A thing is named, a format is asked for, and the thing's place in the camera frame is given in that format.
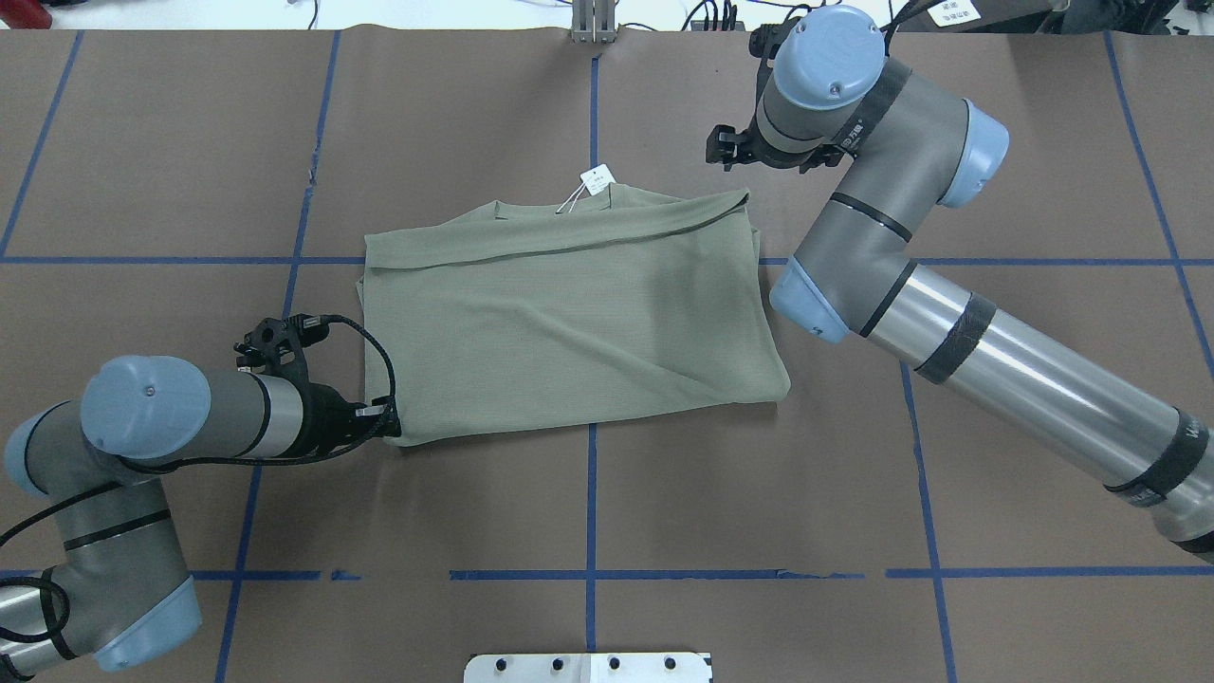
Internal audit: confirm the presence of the red cylindrical bottle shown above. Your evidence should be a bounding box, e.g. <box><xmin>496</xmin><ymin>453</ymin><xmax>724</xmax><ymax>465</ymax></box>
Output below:
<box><xmin>0</xmin><ymin>0</ymin><xmax>53</xmax><ymax>30</ymax></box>

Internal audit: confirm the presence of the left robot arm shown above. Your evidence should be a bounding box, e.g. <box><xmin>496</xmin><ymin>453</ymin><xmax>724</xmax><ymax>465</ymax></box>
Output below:
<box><xmin>2</xmin><ymin>314</ymin><xmax>399</xmax><ymax>682</ymax></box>

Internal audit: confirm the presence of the black box with label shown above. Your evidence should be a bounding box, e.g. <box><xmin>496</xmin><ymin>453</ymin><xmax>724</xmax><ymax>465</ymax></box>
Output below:
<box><xmin>897</xmin><ymin>1</ymin><xmax>1070</xmax><ymax>34</ymax></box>

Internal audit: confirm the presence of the white paper hang tag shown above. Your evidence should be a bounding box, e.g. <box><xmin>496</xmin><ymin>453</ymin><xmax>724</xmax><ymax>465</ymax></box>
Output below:
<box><xmin>579</xmin><ymin>164</ymin><xmax>615</xmax><ymax>195</ymax></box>

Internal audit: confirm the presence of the aluminium frame post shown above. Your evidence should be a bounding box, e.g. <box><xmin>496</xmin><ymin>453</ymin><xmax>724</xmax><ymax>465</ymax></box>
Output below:
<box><xmin>568</xmin><ymin>0</ymin><xmax>618</xmax><ymax>45</ymax></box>

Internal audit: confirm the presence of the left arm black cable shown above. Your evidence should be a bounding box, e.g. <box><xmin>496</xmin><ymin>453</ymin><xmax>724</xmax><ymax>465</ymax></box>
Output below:
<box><xmin>0</xmin><ymin>315</ymin><xmax>399</xmax><ymax>647</ymax></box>

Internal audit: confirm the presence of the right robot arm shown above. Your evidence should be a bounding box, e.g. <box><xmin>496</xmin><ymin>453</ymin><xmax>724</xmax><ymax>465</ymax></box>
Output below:
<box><xmin>704</xmin><ymin>4</ymin><xmax>1212</xmax><ymax>563</ymax></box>

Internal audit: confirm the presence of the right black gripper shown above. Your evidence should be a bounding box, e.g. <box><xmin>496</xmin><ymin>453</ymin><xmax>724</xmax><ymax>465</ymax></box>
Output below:
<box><xmin>704</xmin><ymin>21</ymin><xmax>844</xmax><ymax>173</ymax></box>

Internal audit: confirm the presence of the white camera mast pedestal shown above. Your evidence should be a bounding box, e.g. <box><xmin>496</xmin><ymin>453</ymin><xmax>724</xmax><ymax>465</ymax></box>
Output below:
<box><xmin>463</xmin><ymin>651</ymin><xmax>714</xmax><ymax>682</ymax></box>

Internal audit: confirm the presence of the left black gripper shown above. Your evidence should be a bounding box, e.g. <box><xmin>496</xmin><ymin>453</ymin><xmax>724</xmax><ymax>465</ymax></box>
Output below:
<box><xmin>234</xmin><ymin>315</ymin><xmax>399</xmax><ymax>459</ymax></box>

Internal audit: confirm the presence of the green long sleeve shirt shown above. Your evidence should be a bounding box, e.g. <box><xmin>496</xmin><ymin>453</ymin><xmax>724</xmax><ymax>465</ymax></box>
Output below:
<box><xmin>357</xmin><ymin>183</ymin><xmax>790</xmax><ymax>446</ymax></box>

